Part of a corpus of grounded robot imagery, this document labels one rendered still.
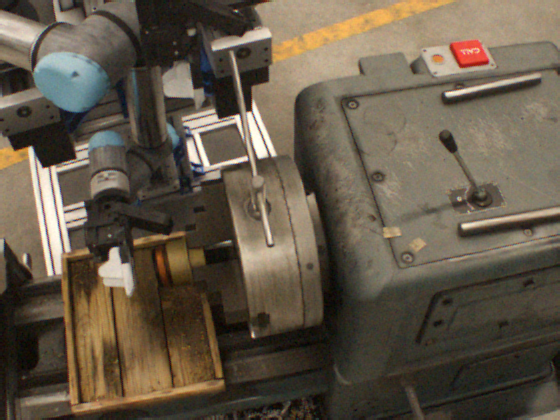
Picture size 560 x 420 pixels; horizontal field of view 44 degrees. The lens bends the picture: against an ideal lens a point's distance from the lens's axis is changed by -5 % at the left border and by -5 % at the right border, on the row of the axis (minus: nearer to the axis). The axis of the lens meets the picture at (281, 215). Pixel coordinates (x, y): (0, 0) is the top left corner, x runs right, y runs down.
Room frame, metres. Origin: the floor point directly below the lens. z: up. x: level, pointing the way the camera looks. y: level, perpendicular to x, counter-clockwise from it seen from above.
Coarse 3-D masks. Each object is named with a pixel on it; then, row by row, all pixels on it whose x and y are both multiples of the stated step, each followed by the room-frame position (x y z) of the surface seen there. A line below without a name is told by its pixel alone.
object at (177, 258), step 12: (180, 240) 0.65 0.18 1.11; (156, 252) 0.63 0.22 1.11; (168, 252) 0.62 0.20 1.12; (180, 252) 0.62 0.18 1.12; (192, 252) 0.63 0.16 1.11; (204, 252) 0.65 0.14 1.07; (156, 264) 0.61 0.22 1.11; (168, 264) 0.61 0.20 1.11; (180, 264) 0.60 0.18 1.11; (192, 264) 0.61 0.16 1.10; (204, 264) 0.61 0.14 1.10; (156, 276) 0.59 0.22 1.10; (168, 276) 0.59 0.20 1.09; (180, 276) 0.59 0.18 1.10; (192, 276) 0.59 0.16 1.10
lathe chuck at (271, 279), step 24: (240, 168) 0.73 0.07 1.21; (264, 168) 0.73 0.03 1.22; (240, 192) 0.67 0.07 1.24; (240, 216) 0.62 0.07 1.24; (288, 216) 0.62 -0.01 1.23; (240, 240) 0.58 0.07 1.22; (264, 240) 0.59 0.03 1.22; (288, 240) 0.59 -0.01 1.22; (240, 264) 0.56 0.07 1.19; (264, 264) 0.55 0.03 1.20; (288, 264) 0.56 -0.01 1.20; (264, 288) 0.53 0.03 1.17; (288, 288) 0.53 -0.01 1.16; (288, 312) 0.51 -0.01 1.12
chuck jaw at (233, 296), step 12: (216, 264) 0.61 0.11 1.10; (228, 264) 0.61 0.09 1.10; (204, 276) 0.58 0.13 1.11; (216, 276) 0.58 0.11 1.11; (228, 276) 0.58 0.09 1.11; (240, 276) 0.58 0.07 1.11; (204, 288) 0.57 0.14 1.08; (216, 288) 0.56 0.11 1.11; (228, 288) 0.56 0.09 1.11; (240, 288) 0.56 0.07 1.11; (216, 300) 0.55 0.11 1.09; (228, 300) 0.53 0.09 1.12; (240, 300) 0.53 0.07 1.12; (228, 312) 0.51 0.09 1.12; (240, 312) 0.51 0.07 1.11; (264, 312) 0.51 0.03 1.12; (252, 324) 0.50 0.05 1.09; (264, 324) 0.50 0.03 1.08
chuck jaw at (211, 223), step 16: (208, 192) 0.70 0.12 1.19; (224, 192) 0.70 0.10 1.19; (208, 208) 0.68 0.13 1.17; (224, 208) 0.69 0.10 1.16; (192, 224) 0.68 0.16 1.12; (208, 224) 0.67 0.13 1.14; (224, 224) 0.67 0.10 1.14; (192, 240) 0.64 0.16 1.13; (208, 240) 0.65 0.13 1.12; (224, 240) 0.65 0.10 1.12
